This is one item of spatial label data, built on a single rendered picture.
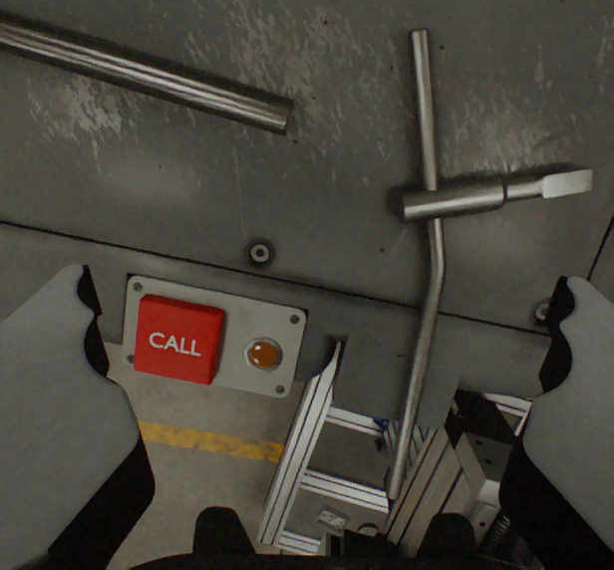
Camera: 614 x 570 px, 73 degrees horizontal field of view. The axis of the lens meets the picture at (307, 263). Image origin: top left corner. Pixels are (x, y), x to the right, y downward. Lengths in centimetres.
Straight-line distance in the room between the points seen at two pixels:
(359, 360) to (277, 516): 165
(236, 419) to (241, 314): 166
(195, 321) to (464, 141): 22
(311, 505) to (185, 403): 67
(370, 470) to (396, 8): 166
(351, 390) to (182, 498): 201
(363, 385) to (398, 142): 18
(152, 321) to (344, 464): 151
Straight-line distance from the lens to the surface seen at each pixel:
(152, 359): 33
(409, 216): 27
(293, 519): 198
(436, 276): 29
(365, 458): 176
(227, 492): 223
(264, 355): 32
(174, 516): 240
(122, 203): 32
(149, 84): 28
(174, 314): 31
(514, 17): 31
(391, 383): 33
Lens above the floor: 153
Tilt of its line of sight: 74 degrees down
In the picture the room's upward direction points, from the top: 169 degrees counter-clockwise
